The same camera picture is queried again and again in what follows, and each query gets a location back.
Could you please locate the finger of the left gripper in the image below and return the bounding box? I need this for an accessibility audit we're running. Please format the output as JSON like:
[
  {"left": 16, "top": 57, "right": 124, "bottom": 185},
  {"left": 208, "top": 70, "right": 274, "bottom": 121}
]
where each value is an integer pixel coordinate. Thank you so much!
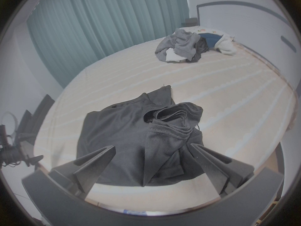
[{"left": 24, "top": 155, "right": 44, "bottom": 167}]

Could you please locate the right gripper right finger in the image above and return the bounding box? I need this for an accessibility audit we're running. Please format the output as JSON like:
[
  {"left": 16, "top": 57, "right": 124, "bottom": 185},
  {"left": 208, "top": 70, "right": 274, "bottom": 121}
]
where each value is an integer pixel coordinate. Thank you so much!
[{"left": 190, "top": 143, "right": 255, "bottom": 195}]

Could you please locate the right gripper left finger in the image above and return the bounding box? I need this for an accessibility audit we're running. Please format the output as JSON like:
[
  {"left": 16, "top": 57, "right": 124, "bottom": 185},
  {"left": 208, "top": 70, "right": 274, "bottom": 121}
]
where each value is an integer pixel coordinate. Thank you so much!
[{"left": 49, "top": 145, "right": 116, "bottom": 194}]

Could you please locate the black T-shirt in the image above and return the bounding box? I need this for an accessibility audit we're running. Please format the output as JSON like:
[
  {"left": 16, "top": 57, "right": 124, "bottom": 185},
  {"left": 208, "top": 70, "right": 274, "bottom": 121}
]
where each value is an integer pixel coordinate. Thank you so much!
[{"left": 76, "top": 85, "right": 204, "bottom": 187}]

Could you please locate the bed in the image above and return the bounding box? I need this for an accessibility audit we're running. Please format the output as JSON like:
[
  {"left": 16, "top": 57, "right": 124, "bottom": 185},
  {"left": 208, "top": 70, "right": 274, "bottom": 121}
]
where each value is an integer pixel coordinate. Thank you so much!
[{"left": 33, "top": 0, "right": 299, "bottom": 211}]

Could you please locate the pile of clothes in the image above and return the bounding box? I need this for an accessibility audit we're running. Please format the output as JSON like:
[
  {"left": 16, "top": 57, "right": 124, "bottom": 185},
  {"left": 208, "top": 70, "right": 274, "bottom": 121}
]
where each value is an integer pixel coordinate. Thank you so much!
[{"left": 155, "top": 28, "right": 236, "bottom": 63}]

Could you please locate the black chest of drawers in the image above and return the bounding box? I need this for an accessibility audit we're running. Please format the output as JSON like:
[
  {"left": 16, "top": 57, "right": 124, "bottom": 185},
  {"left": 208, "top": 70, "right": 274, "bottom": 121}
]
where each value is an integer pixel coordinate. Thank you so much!
[{"left": 16, "top": 94, "right": 56, "bottom": 146}]

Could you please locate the white printed pillow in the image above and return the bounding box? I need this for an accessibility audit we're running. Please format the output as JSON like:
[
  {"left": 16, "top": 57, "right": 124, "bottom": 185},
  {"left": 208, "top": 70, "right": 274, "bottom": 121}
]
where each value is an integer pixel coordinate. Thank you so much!
[{"left": 173, "top": 25, "right": 235, "bottom": 42}]

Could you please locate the blue-green curtain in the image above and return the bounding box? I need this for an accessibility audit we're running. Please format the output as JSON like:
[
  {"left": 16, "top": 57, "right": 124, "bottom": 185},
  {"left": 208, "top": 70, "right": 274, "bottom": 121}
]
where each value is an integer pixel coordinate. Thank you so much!
[{"left": 26, "top": 0, "right": 190, "bottom": 89}]

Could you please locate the grey bedside table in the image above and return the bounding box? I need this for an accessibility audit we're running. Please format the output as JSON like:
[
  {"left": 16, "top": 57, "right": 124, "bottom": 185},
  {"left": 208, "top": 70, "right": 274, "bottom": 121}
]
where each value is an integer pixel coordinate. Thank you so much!
[{"left": 182, "top": 18, "right": 198, "bottom": 28}]

